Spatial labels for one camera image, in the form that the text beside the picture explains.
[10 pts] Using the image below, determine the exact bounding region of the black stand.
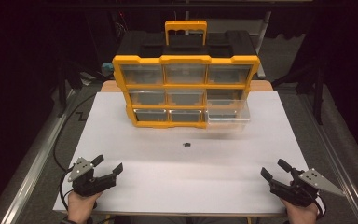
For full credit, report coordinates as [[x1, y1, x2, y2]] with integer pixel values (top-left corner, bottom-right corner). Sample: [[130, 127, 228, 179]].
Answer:
[[56, 57, 87, 119], [272, 60, 325, 126]]

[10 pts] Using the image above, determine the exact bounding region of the person's right hand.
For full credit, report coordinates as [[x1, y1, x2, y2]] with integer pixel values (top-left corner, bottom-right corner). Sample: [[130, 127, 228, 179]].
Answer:
[[279, 197, 320, 224]]

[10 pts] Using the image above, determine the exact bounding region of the grey metal stand post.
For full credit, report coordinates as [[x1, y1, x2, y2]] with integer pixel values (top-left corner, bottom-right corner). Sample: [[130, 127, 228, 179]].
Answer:
[[255, 10, 273, 79]]

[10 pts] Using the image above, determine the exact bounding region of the small teal object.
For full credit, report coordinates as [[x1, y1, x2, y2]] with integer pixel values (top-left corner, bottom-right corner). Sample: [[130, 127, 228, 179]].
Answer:
[[101, 63, 115, 77]]

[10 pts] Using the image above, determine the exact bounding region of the white board sheet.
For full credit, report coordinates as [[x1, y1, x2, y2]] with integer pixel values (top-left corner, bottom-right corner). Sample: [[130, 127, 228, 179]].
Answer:
[[52, 91, 310, 216]]

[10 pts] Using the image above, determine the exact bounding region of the person's left hand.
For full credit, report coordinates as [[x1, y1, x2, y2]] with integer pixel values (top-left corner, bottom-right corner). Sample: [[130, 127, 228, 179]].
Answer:
[[66, 189, 104, 224]]

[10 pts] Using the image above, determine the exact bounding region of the aluminium rail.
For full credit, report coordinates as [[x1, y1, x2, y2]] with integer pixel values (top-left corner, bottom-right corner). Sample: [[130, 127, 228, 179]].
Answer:
[[0, 88, 77, 224], [297, 92, 358, 224]]

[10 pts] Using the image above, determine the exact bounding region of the black cable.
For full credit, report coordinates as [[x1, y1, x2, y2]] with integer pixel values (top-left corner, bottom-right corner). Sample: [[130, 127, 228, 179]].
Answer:
[[312, 191, 328, 220], [52, 92, 98, 212]]

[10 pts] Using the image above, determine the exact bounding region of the set of closed clear drawers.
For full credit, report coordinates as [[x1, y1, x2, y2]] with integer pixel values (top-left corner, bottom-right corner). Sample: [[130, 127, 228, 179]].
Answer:
[[119, 63, 254, 123]]

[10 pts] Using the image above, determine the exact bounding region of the yellow black drawer organizer cabinet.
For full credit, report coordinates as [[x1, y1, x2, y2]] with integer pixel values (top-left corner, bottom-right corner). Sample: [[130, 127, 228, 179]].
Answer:
[[111, 20, 261, 130]]

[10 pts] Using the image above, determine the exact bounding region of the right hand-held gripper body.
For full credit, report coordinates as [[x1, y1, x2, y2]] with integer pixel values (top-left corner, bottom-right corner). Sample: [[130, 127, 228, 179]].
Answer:
[[268, 167, 346, 208]]

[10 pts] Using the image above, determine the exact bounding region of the clear plastic pulled-out drawer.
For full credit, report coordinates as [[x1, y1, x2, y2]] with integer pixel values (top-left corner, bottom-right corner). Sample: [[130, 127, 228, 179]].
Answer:
[[205, 99, 252, 132]]

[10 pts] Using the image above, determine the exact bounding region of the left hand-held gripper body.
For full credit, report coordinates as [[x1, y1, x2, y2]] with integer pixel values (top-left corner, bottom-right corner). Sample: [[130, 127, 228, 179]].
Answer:
[[67, 156, 118, 198]]

